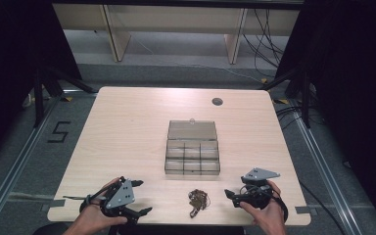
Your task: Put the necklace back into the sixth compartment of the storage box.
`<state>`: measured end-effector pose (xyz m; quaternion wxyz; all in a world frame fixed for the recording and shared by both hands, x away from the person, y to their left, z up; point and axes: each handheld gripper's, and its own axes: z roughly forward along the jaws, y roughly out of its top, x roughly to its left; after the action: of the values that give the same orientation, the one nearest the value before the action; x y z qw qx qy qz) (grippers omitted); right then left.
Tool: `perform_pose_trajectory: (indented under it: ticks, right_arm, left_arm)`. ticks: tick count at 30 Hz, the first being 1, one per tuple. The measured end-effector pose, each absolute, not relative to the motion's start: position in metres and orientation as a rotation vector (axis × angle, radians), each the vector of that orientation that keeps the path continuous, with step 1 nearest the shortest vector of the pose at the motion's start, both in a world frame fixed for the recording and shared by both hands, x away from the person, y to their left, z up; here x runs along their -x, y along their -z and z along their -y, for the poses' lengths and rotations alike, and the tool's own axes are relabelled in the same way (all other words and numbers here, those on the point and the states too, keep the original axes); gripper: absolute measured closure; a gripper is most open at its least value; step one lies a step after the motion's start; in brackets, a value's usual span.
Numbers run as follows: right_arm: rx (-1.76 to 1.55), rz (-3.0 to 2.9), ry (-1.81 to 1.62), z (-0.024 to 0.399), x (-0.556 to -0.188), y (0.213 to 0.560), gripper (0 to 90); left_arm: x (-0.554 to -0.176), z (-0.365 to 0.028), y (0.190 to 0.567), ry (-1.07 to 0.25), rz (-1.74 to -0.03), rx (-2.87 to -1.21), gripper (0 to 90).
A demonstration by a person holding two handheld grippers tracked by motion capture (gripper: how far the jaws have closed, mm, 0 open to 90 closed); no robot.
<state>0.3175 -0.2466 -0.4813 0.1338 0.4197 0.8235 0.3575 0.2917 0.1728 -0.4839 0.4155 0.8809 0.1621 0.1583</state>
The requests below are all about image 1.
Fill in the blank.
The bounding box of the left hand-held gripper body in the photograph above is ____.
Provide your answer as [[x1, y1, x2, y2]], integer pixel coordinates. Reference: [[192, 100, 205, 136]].
[[100, 176, 137, 223]]

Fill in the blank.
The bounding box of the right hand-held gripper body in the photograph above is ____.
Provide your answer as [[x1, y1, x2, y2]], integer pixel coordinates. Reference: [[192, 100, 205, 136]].
[[237, 166, 281, 211]]

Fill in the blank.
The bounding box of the clear plastic compartment box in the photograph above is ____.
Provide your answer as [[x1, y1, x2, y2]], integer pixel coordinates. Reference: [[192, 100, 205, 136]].
[[164, 117, 221, 176]]

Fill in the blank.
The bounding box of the person's right hand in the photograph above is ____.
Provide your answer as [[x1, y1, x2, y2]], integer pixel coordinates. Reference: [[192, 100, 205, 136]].
[[239, 180, 288, 231]]

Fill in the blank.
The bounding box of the person's left hand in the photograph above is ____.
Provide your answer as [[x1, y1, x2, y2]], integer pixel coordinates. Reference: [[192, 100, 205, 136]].
[[73, 177, 129, 231]]

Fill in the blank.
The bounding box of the dark round stool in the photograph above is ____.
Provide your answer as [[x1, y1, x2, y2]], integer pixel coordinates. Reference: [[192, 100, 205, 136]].
[[31, 222, 76, 235]]

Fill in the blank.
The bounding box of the black metal stand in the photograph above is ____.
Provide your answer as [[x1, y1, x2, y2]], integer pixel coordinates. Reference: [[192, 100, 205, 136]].
[[31, 66, 98, 129], [259, 68, 313, 129]]

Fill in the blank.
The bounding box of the black curtain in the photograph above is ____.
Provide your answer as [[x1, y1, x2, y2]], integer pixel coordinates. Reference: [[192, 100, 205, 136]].
[[274, 0, 376, 231], [0, 0, 83, 169]]

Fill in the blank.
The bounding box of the light wooden desk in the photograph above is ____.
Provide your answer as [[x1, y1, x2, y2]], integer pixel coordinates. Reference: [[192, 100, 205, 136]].
[[52, 3, 301, 66]]

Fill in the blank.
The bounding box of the black looped cable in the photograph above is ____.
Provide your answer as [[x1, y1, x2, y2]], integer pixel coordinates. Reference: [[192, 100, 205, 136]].
[[271, 188, 290, 223]]

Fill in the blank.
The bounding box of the black wrist strap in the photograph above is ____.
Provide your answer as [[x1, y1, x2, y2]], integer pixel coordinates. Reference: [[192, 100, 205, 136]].
[[78, 194, 94, 213]]

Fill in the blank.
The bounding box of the long black floor cable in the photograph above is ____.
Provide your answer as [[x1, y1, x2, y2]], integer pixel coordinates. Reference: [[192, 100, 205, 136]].
[[298, 180, 348, 235]]

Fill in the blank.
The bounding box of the metal floor rail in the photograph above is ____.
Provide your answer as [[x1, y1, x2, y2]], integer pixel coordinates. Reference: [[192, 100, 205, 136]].
[[288, 97, 364, 235], [0, 97, 62, 231]]

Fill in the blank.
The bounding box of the black floor cable bundle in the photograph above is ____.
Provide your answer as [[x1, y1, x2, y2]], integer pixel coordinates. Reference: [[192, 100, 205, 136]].
[[275, 103, 325, 131]]

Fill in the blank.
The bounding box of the black hanging cable bundle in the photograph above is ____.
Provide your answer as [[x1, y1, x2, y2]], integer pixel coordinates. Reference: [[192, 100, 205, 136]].
[[242, 8, 287, 79]]

